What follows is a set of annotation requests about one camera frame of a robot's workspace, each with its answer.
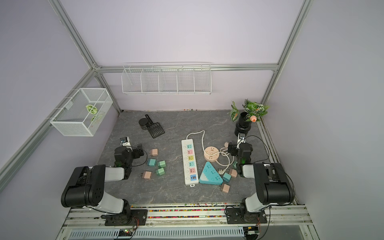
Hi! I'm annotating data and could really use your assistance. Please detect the teal plug adapter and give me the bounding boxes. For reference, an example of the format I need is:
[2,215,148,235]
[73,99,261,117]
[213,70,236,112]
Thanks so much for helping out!
[148,159,157,167]
[222,173,232,183]

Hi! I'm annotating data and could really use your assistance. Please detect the green adapter round socket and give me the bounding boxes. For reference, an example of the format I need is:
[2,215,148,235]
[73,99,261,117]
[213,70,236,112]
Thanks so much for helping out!
[156,168,165,176]
[158,161,166,168]

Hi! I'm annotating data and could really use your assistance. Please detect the teal triangular power strip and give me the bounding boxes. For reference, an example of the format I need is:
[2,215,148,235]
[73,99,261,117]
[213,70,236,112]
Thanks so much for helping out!
[199,162,224,185]

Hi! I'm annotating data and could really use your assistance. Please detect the white long power strip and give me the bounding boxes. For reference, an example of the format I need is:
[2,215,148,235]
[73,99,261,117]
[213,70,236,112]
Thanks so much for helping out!
[181,139,199,187]

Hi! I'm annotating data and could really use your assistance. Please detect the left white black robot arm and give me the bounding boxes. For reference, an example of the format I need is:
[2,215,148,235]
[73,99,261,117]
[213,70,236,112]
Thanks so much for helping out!
[61,144,145,216]

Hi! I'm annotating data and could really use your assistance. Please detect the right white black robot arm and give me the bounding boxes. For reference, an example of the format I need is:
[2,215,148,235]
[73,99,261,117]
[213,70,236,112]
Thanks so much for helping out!
[227,141,296,216]

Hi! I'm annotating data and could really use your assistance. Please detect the black round container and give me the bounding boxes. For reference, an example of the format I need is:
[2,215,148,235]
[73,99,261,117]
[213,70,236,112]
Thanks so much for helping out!
[139,118,150,130]

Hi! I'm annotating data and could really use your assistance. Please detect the black vase with plant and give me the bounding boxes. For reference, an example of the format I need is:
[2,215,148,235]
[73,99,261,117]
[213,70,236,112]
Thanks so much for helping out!
[230,99,269,136]

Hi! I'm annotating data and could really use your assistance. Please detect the black slotted scoop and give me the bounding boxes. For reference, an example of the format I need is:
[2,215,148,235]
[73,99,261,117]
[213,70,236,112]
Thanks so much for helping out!
[145,115,165,139]

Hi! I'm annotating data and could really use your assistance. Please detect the green leaf in basket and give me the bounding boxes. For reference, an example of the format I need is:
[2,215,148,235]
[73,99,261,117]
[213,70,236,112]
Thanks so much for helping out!
[86,105,98,115]

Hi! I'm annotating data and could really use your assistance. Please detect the white mesh basket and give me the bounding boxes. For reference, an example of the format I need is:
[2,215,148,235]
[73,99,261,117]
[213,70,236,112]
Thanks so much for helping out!
[50,88,113,137]

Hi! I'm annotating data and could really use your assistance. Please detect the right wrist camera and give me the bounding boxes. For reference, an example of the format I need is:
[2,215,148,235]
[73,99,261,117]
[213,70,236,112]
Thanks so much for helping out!
[237,133,247,149]

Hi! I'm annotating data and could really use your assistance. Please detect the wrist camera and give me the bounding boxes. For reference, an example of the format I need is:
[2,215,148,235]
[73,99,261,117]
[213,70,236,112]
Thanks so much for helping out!
[237,133,247,149]
[120,137,131,148]

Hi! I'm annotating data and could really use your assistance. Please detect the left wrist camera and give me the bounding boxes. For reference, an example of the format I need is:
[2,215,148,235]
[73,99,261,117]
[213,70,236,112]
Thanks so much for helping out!
[120,137,131,148]

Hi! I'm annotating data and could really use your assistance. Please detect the beige cable with round plug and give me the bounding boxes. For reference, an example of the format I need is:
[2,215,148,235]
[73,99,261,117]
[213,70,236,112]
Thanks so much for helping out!
[214,141,238,175]

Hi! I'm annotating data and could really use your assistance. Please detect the white wire wall shelf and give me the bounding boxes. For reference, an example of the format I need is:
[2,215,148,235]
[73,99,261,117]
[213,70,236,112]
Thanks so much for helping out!
[121,62,212,95]

